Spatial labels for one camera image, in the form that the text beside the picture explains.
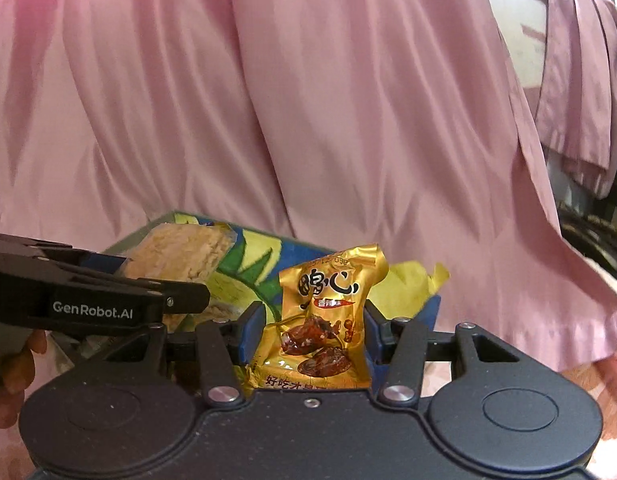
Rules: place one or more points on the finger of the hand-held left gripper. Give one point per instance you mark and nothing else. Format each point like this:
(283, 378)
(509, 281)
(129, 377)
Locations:
(106, 263)
(188, 297)

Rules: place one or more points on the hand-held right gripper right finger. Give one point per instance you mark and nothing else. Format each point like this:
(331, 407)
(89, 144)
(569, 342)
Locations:
(374, 335)

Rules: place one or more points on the golden snack packet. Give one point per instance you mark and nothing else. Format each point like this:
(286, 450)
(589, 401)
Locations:
(328, 310)

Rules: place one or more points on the person's left hand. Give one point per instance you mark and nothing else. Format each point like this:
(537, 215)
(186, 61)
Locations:
(18, 380)

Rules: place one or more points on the pink draped sheet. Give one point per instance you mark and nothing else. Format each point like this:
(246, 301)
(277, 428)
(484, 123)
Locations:
(288, 110)

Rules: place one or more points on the grey tray box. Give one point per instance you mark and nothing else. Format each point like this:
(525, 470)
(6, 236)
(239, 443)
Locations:
(138, 234)

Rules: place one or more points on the pink window curtain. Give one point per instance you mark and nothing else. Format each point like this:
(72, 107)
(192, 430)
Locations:
(588, 85)

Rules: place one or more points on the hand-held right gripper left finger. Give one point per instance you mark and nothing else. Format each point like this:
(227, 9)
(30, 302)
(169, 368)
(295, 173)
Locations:
(253, 335)

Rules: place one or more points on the floral blanket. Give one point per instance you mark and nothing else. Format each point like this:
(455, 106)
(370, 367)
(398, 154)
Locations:
(605, 395)

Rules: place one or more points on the pale crispy snack packet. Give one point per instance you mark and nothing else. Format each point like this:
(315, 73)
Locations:
(183, 255)

